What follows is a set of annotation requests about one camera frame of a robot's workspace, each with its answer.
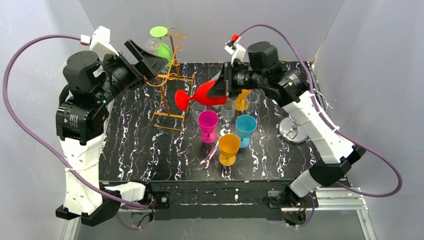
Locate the green wine glass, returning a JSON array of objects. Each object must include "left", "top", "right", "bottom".
[{"left": 149, "top": 26, "right": 172, "bottom": 68}]

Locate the clear wine glass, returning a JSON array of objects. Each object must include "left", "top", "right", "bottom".
[{"left": 145, "top": 37, "right": 163, "bottom": 55}]

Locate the orange glass yellow base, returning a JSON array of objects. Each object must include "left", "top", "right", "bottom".
[{"left": 235, "top": 89, "right": 251, "bottom": 112}]

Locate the clear stemless glass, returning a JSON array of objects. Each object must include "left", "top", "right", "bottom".
[{"left": 220, "top": 99, "right": 236, "bottom": 122}]

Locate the clear champagne flute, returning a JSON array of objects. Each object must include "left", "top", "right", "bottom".
[{"left": 244, "top": 92, "right": 260, "bottom": 115}]

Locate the pink wine glass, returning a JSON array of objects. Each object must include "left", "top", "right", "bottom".
[{"left": 198, "top": 110, "right": 219, "bottom": 144}]

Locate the red wine glass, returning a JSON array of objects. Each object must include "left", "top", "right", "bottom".
[{"left": 175, "top": 80, "right": 228, "bottom": 111}]

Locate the blue wine glass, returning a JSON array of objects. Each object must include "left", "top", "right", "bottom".
[{"left": 235, "top": 114, "right": 257, "bottom": 148}]

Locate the orange glass yellow foot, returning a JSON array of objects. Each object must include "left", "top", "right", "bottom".
[{"left": 218, "top": 133, "right": 241, "bottom": 167}]

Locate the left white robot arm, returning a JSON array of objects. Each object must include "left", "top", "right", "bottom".
[{"left": 55, "top": 26, "right": 168, "bottom": 227}]

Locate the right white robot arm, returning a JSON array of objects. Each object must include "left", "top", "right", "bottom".
[{"left": 205, "top": 34, "right": 365, "bottom": 206}]

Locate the clear tumbler glass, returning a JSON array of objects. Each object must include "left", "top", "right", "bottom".
[{"left": 191, "top": 101, "right": 207, "bottom": 123}]

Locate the silver combination wrench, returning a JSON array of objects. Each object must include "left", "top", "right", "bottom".
[{"left": 200, "top": 129, "right": 231, "bottom": 170}]

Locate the gold wire glass rack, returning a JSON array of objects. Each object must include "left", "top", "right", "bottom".
[{"left": 148, "top": 27, "right": 196, "bottom": 132}]

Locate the silver wire glass rack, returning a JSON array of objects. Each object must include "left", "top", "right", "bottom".
[{"left": 277, "top": 89, "right": 339, "bottom": 144}]

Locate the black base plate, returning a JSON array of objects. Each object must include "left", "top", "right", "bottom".
[{"left": 120, "top": 183, "right": 319, "bottom": 222}]

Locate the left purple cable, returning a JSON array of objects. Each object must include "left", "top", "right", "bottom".
[{"left": 2, "top": 34, "right": 155, "bottom": 231}]

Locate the purple cable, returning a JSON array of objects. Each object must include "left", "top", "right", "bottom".
[
  {"left": 239, "top": 23, "right": 403, "bottom": 231},
  {"left": 2, "top": 34, "right": 155, "bottom": 231}
]

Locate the aluminium frame rail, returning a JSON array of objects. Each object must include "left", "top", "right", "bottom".
[{"left": 62, "top": 96, "right": 377, "bottom": 240}]

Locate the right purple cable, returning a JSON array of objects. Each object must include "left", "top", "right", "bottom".
[{"left": 239, "top": 23, "right": 403, "bottom": 231}]

